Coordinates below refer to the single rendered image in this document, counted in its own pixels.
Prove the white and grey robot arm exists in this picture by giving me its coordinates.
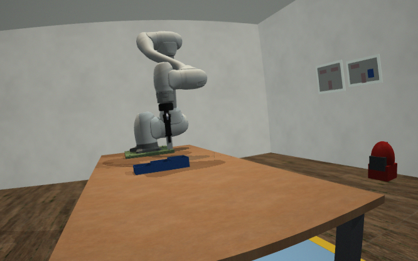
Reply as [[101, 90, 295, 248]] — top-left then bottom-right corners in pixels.
[[130, 31, 207, 154]]

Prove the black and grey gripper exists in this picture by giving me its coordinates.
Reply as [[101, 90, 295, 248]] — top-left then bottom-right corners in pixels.
[[159, 103, 173, 149]]

